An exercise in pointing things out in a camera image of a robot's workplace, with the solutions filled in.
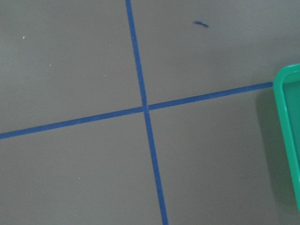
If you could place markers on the green plastic tray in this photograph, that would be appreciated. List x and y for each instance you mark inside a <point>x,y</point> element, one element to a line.
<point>286,87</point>

